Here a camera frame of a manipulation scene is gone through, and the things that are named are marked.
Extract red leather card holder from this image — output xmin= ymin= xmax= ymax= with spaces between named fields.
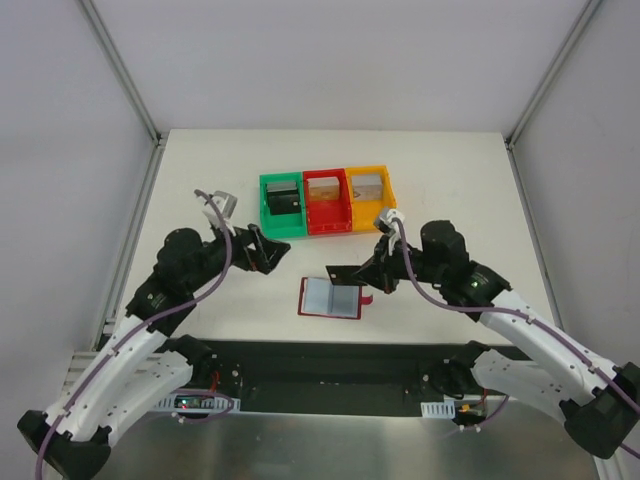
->
xmin=297 ymin=277 xmax=373 ymax=320

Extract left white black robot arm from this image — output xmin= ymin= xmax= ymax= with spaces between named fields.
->
xmin=17 ymin=224 xmax=291 ymax=479

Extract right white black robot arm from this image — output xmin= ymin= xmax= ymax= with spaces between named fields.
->
xmin=354 ymin=209 xmax=639 ymax=459

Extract black cards in green bin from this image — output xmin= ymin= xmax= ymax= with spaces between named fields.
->
xmin=266 ymin=181 xmax=301 ymax=216

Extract wooden cards in red bin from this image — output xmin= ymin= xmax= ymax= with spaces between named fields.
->
xmin=307 ymin=176 xmax=340 ymax=202

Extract cards in yellow bin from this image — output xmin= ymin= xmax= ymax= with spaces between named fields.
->
xmin=351 ymin=173 xmax=383 ymax=202

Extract green plastic bin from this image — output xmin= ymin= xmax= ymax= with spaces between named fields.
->
xmin=259 ymin=172 xmax=308 ymax=239

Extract red plastic bin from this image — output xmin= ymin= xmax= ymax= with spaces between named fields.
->
xmin=303 ymin=168 xmax=352 ymax=236

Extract yellow plastic bin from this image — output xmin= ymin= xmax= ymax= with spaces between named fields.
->
xmin=345 ymin=165 xmax=397 ymax=233

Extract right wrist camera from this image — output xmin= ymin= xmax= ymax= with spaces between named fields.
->
xmin=374 ymin=207 xmax=405 ymax=255

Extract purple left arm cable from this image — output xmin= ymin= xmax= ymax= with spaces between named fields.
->
xmin=32 ymin=188 xmax=236 ymax=480

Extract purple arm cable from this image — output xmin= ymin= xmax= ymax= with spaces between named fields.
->
xmin=32 ymin=188 xmax=236 ymax=480
xmin=389 ymin=214 xmax=640 ymax=459

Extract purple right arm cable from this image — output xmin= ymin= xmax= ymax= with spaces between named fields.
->
xmin=389 ymin=214 xmax=640 ymax=459

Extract right white cable duct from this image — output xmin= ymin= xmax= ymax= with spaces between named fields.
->
xmin=420 ymin=399 xmax=457 ymax=420

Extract white cable duct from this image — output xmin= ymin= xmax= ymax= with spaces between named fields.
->
xmin=420 ymin=399 xmax=457 ymax=420
xmin=150 ymin=393 xmax=241 ymax=414

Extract left white cable duct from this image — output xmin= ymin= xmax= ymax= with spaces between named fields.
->
xmin=150 ymin=393 xmax=241 ymax=414

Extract aluminium frame rail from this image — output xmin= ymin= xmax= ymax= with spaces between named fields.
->
xmin=62 ymin=319 xmax=166 ymax=401

